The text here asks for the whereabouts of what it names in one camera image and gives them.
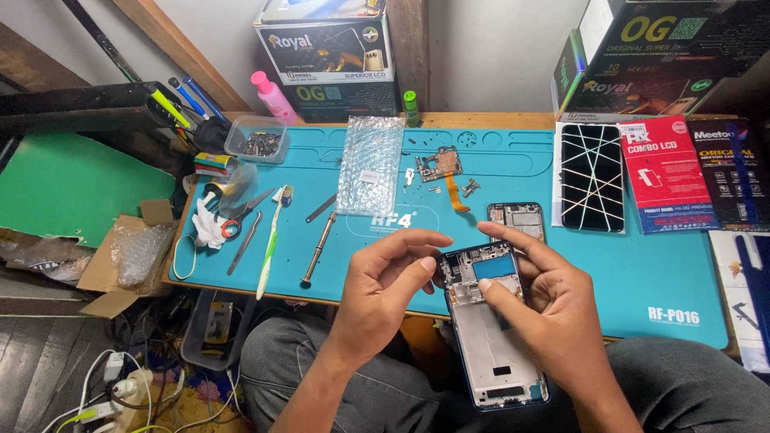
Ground person's left hand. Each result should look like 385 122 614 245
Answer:
328 227 456 363

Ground person's right hand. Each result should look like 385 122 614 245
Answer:
477 221 598 393

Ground blue phone frame with screen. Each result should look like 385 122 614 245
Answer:
437 241 552 411

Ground metal screwdriver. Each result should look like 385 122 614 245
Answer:
300 211 339 286

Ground teal silicone repair mat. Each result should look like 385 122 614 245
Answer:
168 125 730 350

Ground flat metal spudger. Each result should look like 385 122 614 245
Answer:
304 192 338 225

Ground green and white toothbrush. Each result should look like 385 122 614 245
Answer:
255 184 296 301

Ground grey metal tweezers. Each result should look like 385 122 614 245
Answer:
226 210 264 277

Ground clear bubble wrap bag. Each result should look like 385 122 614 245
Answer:
335 115 407 218

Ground person's grey trousers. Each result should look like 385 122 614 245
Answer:
239 315 770 433

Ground phone motherboard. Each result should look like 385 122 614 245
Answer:
414 146 464 184

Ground black phone display with tape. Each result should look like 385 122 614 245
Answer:
551 121 627 235

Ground clear plastic bin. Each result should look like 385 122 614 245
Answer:
180 288 260 372

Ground clear plastic bag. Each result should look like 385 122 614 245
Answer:
217 163 260 219

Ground crumpled white tissue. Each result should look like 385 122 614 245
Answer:
190 190 229 251

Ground white and blue box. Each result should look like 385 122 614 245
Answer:
708 230 770 374

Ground red display box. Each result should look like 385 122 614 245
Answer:
618 115 721 235

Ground clear plastic parts container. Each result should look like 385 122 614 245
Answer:
223 115 291 166

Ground small green bottle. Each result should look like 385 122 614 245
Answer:
402 90 421 129

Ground beige rubber band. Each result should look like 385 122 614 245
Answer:
171 234 199 281

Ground yellow small packet stack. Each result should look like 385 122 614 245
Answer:
193 152 241 180

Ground pink plastic bottle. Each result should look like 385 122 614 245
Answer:
250 70 299 127

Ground black cloth pouch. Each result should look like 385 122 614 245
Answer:
193 115 233 155

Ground black display box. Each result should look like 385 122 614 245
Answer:
687 118 770 233

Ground crumpled bubble wrap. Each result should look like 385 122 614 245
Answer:
109 225 176 287

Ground stack of black cartons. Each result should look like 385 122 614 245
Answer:
253 0 402 125

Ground black carton with gold print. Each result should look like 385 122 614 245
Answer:
550 29 742 125

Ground white power strip with plugs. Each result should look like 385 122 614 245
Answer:
77 351 155 433

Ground open cardboard box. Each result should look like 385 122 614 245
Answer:
76 199 180 319

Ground yellow-green pen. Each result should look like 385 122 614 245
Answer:
147 87 195 131

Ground slanted wooden beam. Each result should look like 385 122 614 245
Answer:
111 0 254 113

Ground large black carton green print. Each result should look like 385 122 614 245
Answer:
576 0 770 88

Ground green board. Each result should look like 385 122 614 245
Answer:
0 130 177 249

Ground crumpled plastic bag with print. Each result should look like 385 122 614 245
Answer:
0 234 80 285

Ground dark phone middle frame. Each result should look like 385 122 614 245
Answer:
486 202 547 246

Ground orange flex cable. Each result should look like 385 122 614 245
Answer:
443 172 472 214

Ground scissors with orange handle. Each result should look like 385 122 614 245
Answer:
217 187 277 241

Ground wooden post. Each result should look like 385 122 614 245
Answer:
385 0 432 113

